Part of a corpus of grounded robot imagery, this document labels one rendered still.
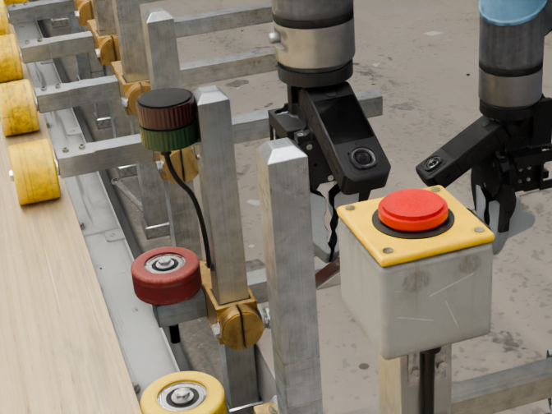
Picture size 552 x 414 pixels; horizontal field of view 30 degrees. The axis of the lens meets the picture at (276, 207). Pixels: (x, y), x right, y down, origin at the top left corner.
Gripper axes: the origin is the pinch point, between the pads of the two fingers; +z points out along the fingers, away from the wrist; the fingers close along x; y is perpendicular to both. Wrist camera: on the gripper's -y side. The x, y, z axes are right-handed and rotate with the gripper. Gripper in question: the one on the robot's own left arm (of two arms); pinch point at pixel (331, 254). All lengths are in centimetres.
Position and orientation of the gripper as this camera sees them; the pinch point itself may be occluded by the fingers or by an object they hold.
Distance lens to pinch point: 104.7
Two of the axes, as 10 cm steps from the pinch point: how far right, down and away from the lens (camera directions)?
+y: -3.1, -4.3, 8.5
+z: 0.6, 8.8, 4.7
